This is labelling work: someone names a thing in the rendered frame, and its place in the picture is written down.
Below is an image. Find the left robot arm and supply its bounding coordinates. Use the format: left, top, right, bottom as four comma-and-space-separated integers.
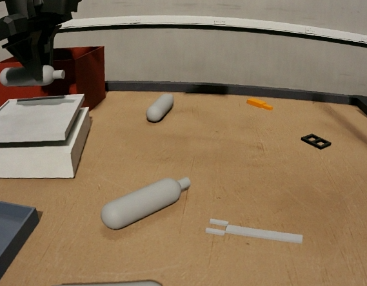
27, 0, 82, 19

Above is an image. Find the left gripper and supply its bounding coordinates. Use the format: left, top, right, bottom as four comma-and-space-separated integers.
0, 0, 73, 81

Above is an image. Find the black rectangular double-loop buckle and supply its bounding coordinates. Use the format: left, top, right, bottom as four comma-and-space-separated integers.
301, 134, 332, 149

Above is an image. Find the white digital weighing scale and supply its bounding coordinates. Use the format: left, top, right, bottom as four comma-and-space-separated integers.
0, 94, 90, 178

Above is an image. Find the red open box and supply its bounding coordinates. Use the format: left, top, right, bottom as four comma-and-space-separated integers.
0, 46, 106, 112

